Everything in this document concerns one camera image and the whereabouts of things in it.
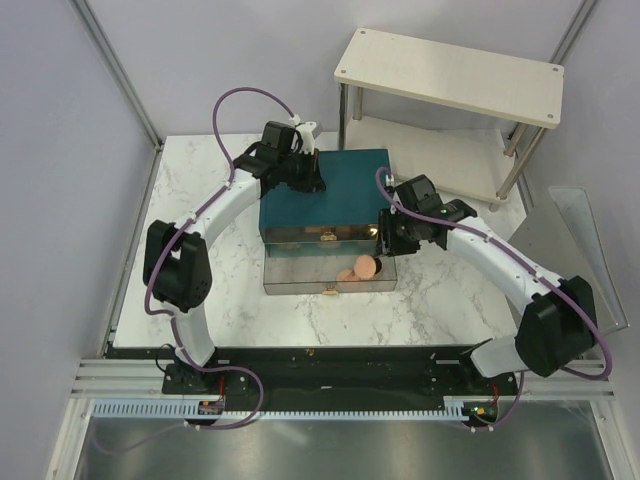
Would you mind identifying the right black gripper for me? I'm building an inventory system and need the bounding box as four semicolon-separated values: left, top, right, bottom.
374;207;421;257

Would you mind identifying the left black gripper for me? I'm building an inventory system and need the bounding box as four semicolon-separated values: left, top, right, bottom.
279;148;326;195

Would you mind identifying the pink powder puff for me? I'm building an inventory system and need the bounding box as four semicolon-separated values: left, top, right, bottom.
353;255;378;280
336;269;358;282

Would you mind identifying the teal drawer organizer box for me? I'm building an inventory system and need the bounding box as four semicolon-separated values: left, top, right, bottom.
259;149;398;295

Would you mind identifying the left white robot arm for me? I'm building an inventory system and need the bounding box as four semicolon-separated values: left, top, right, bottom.
143;117;326;393

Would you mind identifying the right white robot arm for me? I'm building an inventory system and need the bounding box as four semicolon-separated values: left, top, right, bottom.
375;167;605;394

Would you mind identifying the white two-tier shelf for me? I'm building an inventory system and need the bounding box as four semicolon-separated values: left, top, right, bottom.
334;28;564;209

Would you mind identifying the grey metal panel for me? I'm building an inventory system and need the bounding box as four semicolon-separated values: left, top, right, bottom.
493;186;630;361

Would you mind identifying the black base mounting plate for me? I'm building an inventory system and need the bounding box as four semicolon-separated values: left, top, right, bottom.
162;344;521;414

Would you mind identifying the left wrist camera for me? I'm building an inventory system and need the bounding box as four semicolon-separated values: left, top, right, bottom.
289;115;323;154

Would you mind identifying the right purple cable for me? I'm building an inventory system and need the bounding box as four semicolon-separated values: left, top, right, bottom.
374;167;615;435

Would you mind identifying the purple cable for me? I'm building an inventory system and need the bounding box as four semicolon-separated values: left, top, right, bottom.
374;167;615;435
92;87;301;455

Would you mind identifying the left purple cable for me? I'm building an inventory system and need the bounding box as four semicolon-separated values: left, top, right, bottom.
92;87;301;455

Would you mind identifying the white slotted cable duct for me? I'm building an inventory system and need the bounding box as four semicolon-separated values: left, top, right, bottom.
92;398;469;421

